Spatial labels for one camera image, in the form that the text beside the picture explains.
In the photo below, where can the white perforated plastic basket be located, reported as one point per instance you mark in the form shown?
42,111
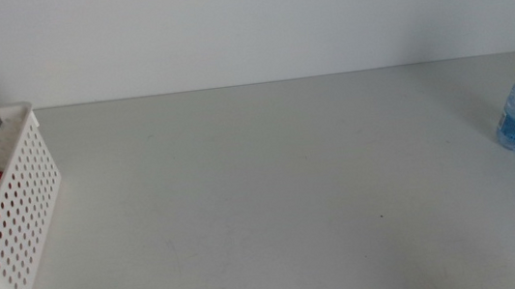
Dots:
25,200

